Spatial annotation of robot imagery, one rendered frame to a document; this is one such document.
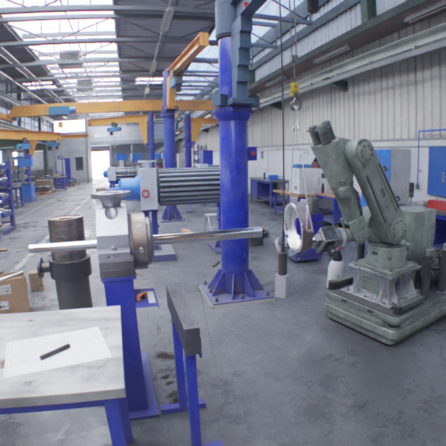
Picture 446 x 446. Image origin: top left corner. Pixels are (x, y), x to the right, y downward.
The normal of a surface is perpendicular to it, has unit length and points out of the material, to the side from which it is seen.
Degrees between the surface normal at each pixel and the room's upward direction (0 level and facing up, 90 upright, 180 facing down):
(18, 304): 90
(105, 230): 45
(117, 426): 90
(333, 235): 50
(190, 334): 90
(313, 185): 90
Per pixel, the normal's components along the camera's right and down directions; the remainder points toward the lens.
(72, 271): 0.51, 0.15
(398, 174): 0.26, 0.17
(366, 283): -0.87, 0.11
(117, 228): 0.19, -0.58
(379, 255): -0.66, 0.15
